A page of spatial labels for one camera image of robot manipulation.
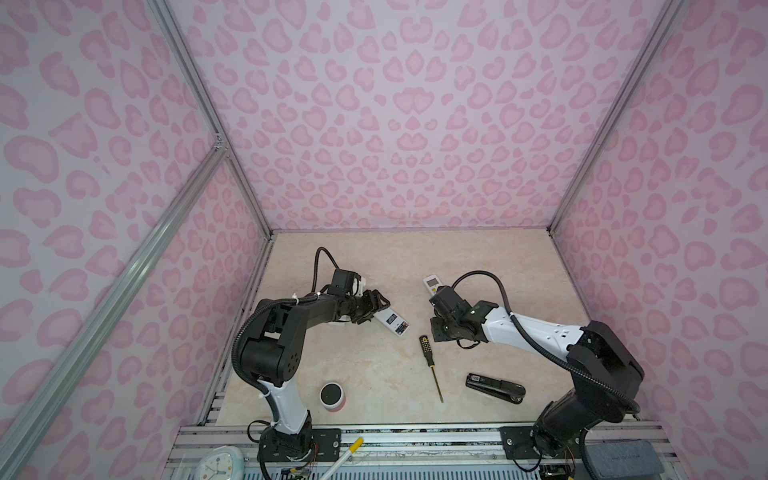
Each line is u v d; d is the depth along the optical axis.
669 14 0.69
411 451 0.73
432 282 1.04
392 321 0.93
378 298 0.88
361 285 0.93
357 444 0.73
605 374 0.44
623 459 0.69
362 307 0.86
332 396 0.77
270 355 0.49
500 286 0.70
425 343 0.88
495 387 0.79
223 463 0.70
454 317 0.67
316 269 0.82
